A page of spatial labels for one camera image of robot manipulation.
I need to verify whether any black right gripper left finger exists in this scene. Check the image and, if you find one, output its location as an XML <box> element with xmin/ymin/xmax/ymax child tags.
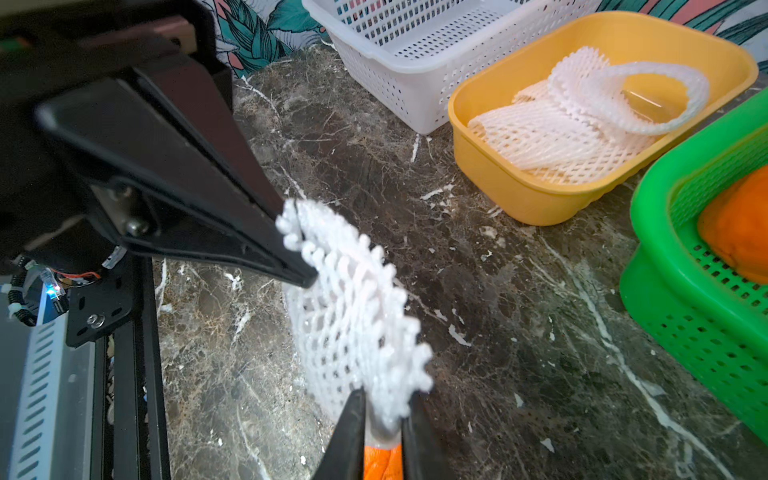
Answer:
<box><xmin>312</xmin><ymin>388</ymin><xmax>366</xmax><ymax>480</ymax></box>

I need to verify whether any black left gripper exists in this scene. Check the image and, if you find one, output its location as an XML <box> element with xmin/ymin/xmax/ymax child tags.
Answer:
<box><xmin>1</xmin><ymin>1</ymin><xmax>317</xmax><ymax>288</ymax></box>

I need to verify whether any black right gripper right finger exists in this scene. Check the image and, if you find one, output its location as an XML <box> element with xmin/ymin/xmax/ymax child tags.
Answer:
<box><xmin>402</xmin><ymin>393</ymin><xmax>456</xmax><ymax>480</ymax></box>

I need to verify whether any white foam net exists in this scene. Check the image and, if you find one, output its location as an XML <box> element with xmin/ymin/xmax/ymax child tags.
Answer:
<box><xmin>276</xmin><ymin>199</ymin><xmax>433</xmax><ymax>448</ymax></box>
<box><xmin>468</xmin><ymin>47</ymin><xmax>710</xmax><ymax>185</ymax></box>

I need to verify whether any netted orange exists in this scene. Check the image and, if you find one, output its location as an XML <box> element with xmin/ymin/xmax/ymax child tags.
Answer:
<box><xmin>697</xmin><ymin>166</ymin><xmax>767</xmax><ymax>285</ymax></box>
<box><xmin>362</xmin><ymin>445</ymin><xmax>404</xmax><ymax>480</ymax></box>

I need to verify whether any white plastic perforated basket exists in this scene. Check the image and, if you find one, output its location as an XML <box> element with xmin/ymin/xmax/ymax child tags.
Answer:
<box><xmin>303</xmin><ymin>0</ymin><xmax>599</xmax><ymax>135</ymax></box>

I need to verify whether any green plastic perforated basket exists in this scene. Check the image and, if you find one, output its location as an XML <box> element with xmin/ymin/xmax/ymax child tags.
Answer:
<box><xmin>620</xmin><ymin>91</ymin><xmax>767</xmax><ymax>440</ymax></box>

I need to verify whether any yellow plastic tub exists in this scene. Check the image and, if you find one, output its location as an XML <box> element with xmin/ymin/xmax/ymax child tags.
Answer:
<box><xmin>448</xmin><ymin>11</ymin><xmax>758</xmax><ymax>226</ymax></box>

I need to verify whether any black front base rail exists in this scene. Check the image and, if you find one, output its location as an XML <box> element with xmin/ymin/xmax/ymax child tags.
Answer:
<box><xmin>66</xmin><ymin>254</ymin><xmax>171</xmax><ymax>479</ymax></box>

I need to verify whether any white slotted front rail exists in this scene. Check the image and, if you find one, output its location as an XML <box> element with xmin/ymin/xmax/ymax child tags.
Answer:
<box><xmin>7</xmin><ymin>314</ymin><xmax>94</xmax><ymax>479</ymax></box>

